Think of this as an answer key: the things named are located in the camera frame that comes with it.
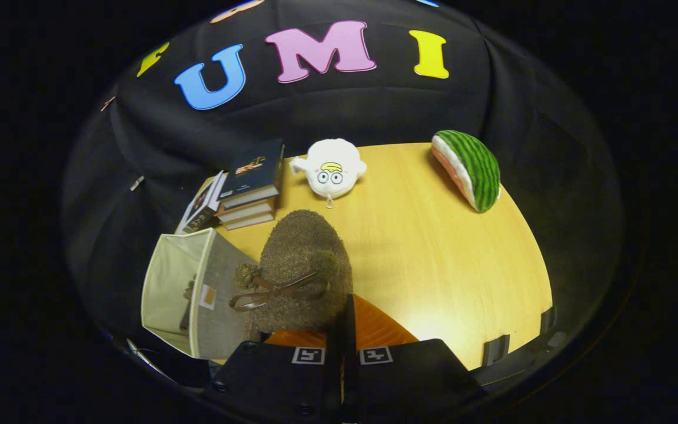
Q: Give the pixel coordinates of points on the black table edge bracket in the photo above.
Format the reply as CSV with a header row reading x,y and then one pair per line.
x,y
548,320
496,350

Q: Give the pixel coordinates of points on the white portrait cover book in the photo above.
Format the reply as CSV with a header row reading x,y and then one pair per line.
x,y
200,206

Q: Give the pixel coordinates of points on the thin tan book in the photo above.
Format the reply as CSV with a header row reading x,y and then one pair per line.
x,y
251,221

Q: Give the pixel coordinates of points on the pink clothes peg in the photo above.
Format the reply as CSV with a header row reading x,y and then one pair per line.
x,y
107,103

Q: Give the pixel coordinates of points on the white plush face toy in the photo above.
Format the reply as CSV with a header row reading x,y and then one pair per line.
x,y
333,171

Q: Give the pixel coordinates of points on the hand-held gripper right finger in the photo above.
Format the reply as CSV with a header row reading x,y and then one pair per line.
x,y
351,327

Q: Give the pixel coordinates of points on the dark navy cover book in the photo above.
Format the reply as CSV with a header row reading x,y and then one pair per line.
x,y
253,165

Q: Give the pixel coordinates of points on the brown hardcover book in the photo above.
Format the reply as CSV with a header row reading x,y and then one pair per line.
x,y
248,210

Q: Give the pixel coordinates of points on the grey fabric storage box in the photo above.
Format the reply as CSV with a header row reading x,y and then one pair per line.
x,y
165,282

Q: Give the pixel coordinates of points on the watermelon slice plush toy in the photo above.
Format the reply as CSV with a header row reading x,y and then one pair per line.
x,y
474,165

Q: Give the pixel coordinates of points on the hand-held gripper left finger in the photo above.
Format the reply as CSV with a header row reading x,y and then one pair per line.
x,y
274,377

